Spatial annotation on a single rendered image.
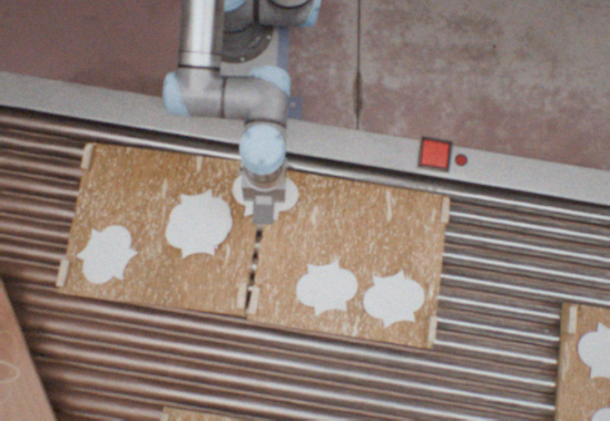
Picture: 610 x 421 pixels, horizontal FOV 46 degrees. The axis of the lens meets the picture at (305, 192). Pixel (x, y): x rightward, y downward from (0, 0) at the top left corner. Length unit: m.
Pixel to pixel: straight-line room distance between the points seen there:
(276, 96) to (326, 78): 1.52
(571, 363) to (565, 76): 1.52
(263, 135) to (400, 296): 0.57
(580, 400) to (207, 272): 0.85
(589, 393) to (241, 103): 0.98
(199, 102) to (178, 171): 0.43
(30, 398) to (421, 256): 0.87
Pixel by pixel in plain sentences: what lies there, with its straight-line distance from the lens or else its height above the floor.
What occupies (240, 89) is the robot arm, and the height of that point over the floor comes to 1.36.
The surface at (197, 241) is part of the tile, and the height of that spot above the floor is 0.97.
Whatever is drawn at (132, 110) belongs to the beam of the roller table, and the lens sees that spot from 1.76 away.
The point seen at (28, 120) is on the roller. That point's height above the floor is 0.92.
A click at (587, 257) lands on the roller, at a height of 0.92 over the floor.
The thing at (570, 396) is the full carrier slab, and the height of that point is 0.94.
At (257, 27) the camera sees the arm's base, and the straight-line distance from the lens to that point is 1.77.
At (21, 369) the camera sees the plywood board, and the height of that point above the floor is 1.04.
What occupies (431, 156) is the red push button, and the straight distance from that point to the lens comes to 1.71.
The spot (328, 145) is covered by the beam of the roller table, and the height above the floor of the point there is 0.92.
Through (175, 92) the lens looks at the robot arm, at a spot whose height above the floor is 1.36.
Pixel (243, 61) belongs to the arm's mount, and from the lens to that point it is 1.80.
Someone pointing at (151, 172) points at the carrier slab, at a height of 0.94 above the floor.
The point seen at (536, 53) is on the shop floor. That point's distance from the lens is 2.98.
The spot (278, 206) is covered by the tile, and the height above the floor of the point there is 1.08.
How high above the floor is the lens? 2.52
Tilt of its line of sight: 75 degrees down
